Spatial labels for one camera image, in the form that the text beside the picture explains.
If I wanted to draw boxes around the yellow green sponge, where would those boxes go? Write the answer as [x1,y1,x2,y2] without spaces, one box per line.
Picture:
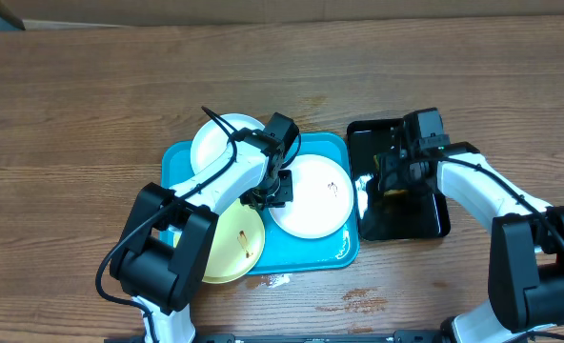
[373,153,408,196]

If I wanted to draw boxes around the white plate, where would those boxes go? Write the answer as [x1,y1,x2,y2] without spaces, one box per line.
[270,154,353,239]
[191,113,265,174]

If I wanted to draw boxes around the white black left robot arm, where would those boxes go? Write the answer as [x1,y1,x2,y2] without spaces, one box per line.
[95,127,299,342]

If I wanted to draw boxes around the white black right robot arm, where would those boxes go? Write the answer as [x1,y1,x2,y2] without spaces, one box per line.
[373,133,564,342]

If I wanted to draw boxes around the black plastic tray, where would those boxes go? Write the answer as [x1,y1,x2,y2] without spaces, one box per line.
[347,118,451,241]

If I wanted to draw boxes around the teal plastic tray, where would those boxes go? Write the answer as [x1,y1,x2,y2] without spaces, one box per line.
[161,131,359,275]

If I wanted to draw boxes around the yellow plate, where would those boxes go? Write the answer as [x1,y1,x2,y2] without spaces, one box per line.
[202,199,265,284]

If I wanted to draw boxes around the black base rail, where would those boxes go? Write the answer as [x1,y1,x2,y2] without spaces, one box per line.
[104,329,448,343]

